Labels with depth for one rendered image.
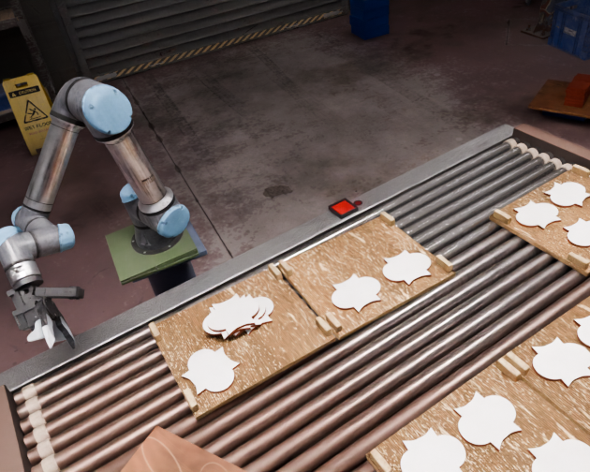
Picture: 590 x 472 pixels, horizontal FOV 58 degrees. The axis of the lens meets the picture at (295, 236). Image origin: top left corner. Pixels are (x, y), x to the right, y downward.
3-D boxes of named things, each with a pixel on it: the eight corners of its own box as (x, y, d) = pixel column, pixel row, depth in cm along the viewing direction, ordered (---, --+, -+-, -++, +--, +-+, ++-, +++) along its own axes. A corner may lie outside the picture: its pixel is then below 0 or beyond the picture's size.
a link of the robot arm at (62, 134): (54, 63, 145) (-2, 225, 152) (73, 70, 139) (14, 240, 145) (92, 78, 155) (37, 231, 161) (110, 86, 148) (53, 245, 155)
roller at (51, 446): (33, 456, 131) (24, 446, 128) (553, 164, 200) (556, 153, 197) (36, 472, 127) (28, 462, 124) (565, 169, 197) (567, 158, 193)
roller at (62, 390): (22, 412, 141) (13, 402, 138) (521, 149, 210) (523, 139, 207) (25, 426, 138) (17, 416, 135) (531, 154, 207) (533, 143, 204)
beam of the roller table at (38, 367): (-8, 393, 150) (-18, 380, 146) (503, 136, 223) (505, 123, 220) (-3, 415, 144) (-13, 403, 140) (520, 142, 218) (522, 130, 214)
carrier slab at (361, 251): (277, 269, 166) (276, 265, 165) (382, 218, 180) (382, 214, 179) (339, 340, 142) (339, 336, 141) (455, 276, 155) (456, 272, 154)
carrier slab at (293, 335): (150, 331, 152) (148, 327, 151) (272, 270, 166) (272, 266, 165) (197, 420, 128) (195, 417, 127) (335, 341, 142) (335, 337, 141)
